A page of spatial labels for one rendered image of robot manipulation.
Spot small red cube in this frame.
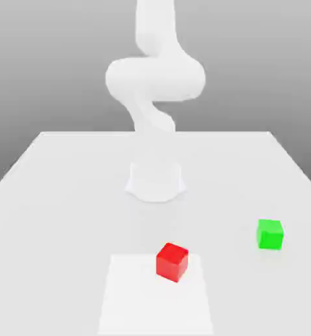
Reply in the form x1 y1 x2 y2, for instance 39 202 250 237
155 241 190 284

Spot small green cube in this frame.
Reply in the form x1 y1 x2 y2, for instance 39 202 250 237
256 219 285 251

